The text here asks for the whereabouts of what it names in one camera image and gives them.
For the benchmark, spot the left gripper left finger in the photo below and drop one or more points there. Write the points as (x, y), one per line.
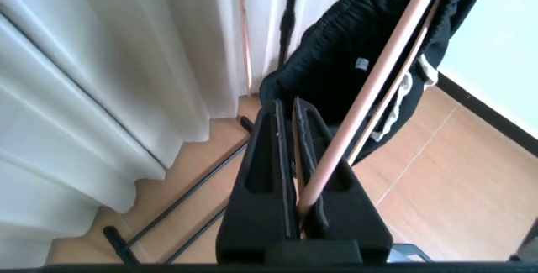
(256, 206)

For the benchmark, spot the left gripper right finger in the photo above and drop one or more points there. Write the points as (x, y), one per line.
(357, 218)

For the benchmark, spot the black clothes rack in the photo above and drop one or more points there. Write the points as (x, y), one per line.
(288, 21)

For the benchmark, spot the beige curtain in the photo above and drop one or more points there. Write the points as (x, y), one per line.
(105, 75)

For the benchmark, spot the black shorts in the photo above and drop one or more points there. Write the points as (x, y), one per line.
(336, 46)

